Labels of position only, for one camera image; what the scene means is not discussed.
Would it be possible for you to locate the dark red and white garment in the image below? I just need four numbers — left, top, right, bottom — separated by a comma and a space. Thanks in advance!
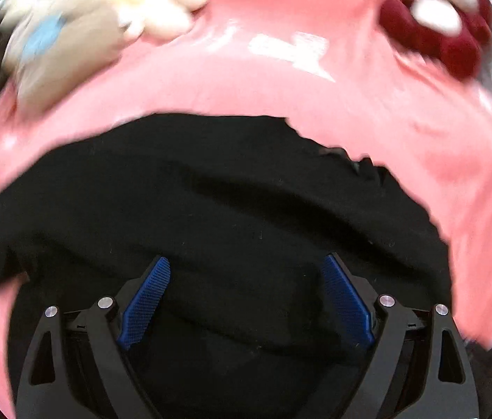
379, 0, 492, 83

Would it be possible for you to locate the black garment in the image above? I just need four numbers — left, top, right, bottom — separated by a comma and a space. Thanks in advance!
0, 112, 466, 419

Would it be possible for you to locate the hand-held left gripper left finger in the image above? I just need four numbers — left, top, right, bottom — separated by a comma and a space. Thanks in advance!
16, 256, 172, 419

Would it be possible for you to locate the pink t-shirt with white print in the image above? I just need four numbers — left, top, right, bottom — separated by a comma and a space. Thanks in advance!
0, 0, 492, 419

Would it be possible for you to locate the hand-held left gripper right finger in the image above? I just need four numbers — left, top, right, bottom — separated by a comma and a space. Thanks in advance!
315, 252, 479, 419

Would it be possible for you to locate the beige plush toy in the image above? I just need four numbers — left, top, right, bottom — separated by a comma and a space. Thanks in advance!
0, 0, 135, 116

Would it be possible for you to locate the white flower plush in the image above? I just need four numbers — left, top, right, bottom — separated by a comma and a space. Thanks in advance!
97, 0, 212, 41

